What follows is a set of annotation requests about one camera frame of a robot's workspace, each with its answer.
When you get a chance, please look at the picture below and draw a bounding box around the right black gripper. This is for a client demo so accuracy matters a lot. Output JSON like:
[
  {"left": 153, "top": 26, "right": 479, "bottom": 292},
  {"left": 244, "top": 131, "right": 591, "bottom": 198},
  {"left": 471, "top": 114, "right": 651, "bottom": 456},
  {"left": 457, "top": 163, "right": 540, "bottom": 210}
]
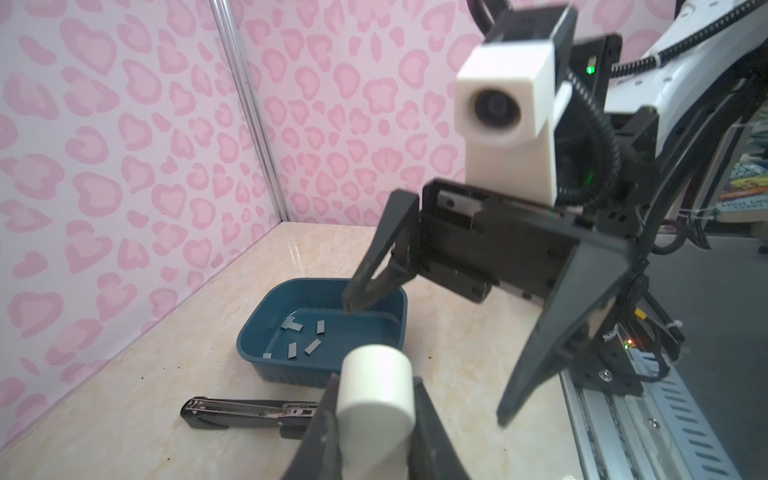
[{"left": 342, "top": 180, "right": 634, "bottom": 428}]

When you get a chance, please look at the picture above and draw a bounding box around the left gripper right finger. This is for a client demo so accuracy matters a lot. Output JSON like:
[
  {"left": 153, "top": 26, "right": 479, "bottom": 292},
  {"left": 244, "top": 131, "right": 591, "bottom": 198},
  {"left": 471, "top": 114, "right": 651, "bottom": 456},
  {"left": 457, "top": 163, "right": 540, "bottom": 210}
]
[{"left": 409, "top": 377, "right": 470, "bottom": 480}]

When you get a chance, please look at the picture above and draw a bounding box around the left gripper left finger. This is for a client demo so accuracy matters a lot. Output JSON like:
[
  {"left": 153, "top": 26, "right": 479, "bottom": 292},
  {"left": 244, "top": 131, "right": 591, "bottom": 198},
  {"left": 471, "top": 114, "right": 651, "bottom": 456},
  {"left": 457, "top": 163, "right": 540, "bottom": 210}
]
[{"left": 282, "top": 374, "right": 342, "bottom": 480}]

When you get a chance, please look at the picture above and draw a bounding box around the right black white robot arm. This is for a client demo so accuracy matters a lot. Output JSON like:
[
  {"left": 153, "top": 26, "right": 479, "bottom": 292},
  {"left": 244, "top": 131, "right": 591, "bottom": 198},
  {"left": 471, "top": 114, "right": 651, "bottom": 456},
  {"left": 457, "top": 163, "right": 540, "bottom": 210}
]
[{"left": 342, "top": 1, "right": 767, "bottom": 425}]

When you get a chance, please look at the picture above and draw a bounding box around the staple strip three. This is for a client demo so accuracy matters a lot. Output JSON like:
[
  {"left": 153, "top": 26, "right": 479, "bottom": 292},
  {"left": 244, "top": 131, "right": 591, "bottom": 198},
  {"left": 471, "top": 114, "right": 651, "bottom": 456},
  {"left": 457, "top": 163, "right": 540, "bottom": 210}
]
[{"left": 304, "top": 338, "right": 321, "bottom": 355}]

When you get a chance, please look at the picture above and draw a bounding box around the teal plastic tray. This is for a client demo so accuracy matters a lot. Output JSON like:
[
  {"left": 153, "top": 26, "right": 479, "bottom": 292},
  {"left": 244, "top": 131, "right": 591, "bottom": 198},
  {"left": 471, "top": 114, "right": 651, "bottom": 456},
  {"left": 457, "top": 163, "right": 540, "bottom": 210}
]
[{"left": 236, "top": 278, "right": 408, "bottom": 388}]

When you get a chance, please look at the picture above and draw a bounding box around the staple strip two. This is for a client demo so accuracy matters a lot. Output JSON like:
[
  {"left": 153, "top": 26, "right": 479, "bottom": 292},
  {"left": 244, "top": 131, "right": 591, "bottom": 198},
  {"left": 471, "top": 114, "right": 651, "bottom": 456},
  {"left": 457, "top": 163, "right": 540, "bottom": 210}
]
[{"left": 281, "top": 316, "right": 303, "bottom": 331}]

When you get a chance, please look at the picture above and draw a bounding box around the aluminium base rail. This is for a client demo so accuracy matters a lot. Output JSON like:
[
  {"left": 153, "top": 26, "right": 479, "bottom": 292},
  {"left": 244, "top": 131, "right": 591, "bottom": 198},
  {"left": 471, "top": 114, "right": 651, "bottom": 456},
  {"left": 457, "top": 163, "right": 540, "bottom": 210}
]
[{"left": 560, "top": 326, "right": 741, "bottom": 479}]

